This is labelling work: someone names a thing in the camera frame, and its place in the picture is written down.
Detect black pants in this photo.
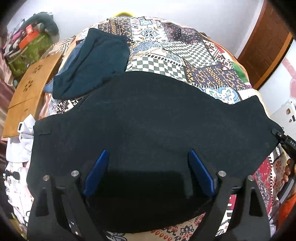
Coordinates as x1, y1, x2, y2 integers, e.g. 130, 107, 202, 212
27, 71, 281, 233

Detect right hand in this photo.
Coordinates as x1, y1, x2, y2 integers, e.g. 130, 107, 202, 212
281, 159, 295, 184

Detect black charger plug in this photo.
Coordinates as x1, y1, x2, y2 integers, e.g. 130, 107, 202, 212
4, 170, 20, 181

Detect white cloth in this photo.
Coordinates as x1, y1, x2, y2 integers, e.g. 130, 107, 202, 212
4, 115, 36, 225

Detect brown wooden door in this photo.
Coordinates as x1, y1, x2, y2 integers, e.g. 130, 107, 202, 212
238, 1, 293, 90

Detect wooden lap desk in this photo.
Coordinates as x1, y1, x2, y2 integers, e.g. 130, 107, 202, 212
3, 52, 62, 138

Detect blue denim jeans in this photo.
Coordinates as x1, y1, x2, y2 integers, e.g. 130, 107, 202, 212
43, 41, 84, 93

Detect pink striped curtain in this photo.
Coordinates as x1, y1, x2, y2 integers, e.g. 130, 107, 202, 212
0, 29, 16, 130

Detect dark teal folded garment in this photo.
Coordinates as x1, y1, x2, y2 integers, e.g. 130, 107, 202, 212
52, 28, 130, 100

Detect patchwork patterned bedspread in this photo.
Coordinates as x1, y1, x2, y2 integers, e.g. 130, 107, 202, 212
4, 16, 290, 241

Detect green floral storage bag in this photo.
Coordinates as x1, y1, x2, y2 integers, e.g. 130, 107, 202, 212
6, 33, 52, 78

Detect orange box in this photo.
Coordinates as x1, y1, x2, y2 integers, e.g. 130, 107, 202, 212
18, 30, 39, 50

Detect grey plush toy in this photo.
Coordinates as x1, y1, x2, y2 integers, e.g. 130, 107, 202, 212
20, 12, 59, 35

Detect yellow object behind bed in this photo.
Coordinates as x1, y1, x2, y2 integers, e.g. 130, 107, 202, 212
115, 12, 133, 17

